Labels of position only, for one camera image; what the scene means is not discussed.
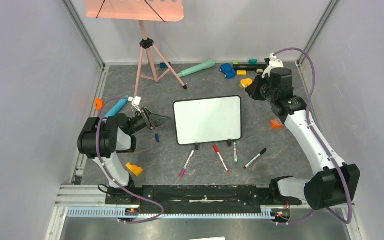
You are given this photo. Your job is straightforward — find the blue toy car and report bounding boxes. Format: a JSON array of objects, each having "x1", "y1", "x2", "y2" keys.
[{"x1": 219, "y1": 63, "x2": 237, "y2": 79}]

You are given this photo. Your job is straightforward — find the black framed whiteboard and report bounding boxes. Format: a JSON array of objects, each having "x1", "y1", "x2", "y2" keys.
[{"x1": 172, "y1": 95, "x2": 243, "y2": 146}]

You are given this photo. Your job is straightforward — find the green whiteboard marker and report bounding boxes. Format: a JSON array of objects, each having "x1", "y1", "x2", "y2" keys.
[{"x1": 233, "y1": 140, "x2": 238, "y2": 164}]

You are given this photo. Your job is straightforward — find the red whiteboard marker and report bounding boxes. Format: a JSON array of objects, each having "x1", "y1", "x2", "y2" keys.
[{"x1": 212, "y1": 144, "x2": 230, "y2": 173}]

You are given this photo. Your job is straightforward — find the small orange block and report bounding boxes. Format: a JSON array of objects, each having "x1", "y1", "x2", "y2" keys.
[{"x1": 94, "y1": 98, "x2": 104, "y2": 111}]

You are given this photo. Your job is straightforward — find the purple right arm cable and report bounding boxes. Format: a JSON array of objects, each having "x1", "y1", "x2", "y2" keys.
[{"x1": 271, "y1": 47, "x2": 354, "y2": 227}]

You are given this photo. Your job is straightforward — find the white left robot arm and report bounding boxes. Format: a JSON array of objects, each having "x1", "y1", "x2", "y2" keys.
[{"x1": 77, "y1": 107, "x2": 171, "y2": 204}]

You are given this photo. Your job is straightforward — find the black whiteboard marker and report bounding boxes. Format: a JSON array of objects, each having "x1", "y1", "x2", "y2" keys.
[{"x1": 243, "y1": 148, "x2": 267, "y2": 169}]

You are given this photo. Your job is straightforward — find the orange semicircle block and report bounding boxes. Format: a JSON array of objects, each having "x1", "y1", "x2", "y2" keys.
[{"x1": 270, "y1": 118, "x2": 284, "y2": 129}]

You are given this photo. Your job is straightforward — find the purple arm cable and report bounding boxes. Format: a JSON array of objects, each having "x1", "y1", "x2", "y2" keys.
[
  {"x1": 271, "y1": 47, "x2": 354, "y2": 227},
  {"x1": 95, "y1": 96, "x2": 165, "y2": 226}
]

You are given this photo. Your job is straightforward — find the teal block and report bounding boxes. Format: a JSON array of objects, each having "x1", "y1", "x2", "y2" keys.
[{"x1": 248, "y1": 59, "x2": 258, "y2": 65}]

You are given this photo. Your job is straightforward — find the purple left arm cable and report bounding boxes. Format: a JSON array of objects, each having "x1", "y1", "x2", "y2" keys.
[{"x1": 95, "y1": 96, "x2": 165, "y2": 226}]

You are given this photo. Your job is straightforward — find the pink music stand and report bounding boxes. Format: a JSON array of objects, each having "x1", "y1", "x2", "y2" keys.
[{"x1": 84, "y1": 0, "x2": 188, "y2": 96}]

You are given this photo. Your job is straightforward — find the dark blue block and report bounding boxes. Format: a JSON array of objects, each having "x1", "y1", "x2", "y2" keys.
[{"x1": 159, "y1": 62, "x2": 171, "y2": 69}]

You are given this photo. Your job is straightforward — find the black silver microphone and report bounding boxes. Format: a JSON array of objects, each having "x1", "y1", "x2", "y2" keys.
[{"x1": 232, "y1": 63, "x2": 268, "y2": 72}]

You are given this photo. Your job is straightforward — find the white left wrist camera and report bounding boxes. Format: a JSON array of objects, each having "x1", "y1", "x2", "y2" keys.
[{"x1": 128, "y1": 96, "x2": 142, "y2": 112}]

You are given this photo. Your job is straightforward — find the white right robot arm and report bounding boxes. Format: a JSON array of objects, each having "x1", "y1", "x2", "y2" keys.
[{"x1": 245, "y1": 67, "x2": 361, "y2": 211}]

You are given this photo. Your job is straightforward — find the yellow rectangular block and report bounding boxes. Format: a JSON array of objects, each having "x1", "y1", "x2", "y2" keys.
[{"x1": 236, "y1": 70, "x2": 247, "y2": 76}]

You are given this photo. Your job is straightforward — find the yellow oval block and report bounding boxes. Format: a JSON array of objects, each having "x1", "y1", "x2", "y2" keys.
[{"x1": 239, "y1": 78, "x2": 253, "y2": 89}]

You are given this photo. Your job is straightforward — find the beige wooden cube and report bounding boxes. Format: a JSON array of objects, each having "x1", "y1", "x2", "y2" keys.
[{"x1": 256, "y1": 68, "x2": 264, "y2": 75}]

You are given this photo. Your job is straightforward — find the mint green toy microphone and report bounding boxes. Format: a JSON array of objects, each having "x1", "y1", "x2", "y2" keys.
[{"x1": 177, "y1": 59, "x2": 216, "y2": 78}]

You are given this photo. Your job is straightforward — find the purple whiteboard marker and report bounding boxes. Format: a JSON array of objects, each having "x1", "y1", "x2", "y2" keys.
[{"x1": 179, "y1": 150, "x2": 195, "y2": 178}]

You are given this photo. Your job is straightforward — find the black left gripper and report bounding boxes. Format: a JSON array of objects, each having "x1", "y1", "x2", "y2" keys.
[{"x1": 128, "y1": 107, "x2": 171, "y2": 135}]

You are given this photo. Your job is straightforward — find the orange stair block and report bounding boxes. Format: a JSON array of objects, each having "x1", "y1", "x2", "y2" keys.
[{"x1": 125, "y1": 162, "x2": 144, "y2": 177}]

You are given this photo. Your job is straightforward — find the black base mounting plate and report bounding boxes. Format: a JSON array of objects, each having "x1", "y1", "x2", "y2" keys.
[{"x1": 105, "y1": 185, "x2": 302, "y2": 215}]

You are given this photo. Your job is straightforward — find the blue toy microphone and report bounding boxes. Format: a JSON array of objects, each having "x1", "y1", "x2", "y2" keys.
[{"x1": 104, "y1": 95, "x2": 130, "y2": 118}]

